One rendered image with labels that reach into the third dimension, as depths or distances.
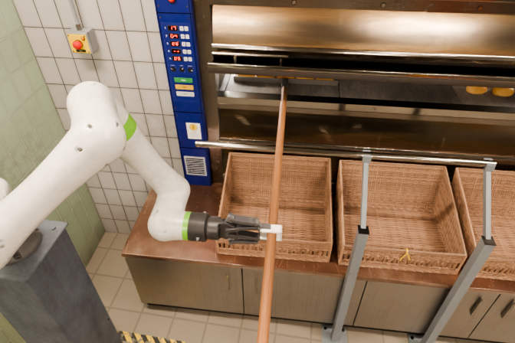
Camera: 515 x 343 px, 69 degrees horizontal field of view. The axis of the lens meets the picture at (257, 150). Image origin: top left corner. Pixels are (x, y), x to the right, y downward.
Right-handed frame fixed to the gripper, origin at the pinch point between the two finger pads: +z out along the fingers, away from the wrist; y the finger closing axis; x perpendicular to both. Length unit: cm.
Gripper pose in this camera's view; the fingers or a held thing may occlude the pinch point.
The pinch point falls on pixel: (270, 232)
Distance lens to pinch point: 123.5
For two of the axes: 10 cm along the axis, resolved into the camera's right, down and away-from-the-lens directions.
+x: -1.0, 6.3, -7.7
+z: 10.0, 0.6, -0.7
